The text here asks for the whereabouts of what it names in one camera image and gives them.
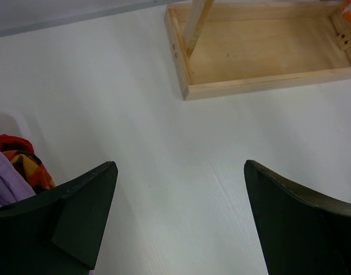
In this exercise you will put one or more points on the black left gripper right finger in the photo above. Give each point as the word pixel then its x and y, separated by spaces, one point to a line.
pixel 301 231

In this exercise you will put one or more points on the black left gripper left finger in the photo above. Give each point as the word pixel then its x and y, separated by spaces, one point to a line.
pixel 58 231

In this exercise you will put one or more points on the purple garment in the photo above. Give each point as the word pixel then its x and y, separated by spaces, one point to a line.
pixel 13 187

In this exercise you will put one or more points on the wooden clothes rack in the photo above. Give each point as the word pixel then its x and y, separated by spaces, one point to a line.
pixel 222 49

